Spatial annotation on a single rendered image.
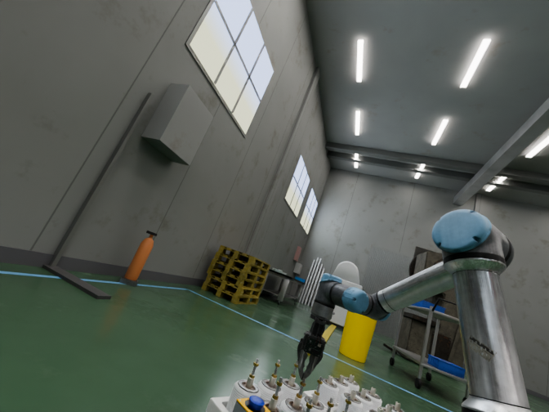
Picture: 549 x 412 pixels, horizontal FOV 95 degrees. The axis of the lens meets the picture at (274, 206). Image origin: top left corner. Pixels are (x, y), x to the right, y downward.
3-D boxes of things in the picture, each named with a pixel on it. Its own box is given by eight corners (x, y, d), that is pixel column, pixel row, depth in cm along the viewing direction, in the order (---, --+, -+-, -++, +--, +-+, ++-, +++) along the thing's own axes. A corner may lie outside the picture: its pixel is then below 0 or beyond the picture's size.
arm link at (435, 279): (508, 235, 71) (368, 299, 98) (492, 219, 66) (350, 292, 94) (540, 271, 63) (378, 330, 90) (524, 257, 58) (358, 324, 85)
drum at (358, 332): (368, 361, 343) (379, 312, 359) (367, 367, 307) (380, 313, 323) (337, 347, 360) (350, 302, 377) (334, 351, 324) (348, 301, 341)
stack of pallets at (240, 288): (226, 290, 522) (241, 254, 542) (257, 304, 495) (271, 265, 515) (198, 288, 425) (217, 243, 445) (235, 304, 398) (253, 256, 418)
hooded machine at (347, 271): (353, 331, 654) (368, 270, 694) (351, 333, 592) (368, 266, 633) (321, 318, 689) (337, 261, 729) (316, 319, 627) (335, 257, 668)
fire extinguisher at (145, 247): (129, 279, 292) (153, 232, 307) (145, 288, 283) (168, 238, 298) (110, 278, 270) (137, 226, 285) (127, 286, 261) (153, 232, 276)
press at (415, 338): (447, 372, 555) (466, 254, 623) (471, 388, 444) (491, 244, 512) (379, 343, 606) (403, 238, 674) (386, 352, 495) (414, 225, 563)
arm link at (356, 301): (379, 296, 83) (354, 288, 93) (357, 286, 79) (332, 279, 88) (373, 320, 81) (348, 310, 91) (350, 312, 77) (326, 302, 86)
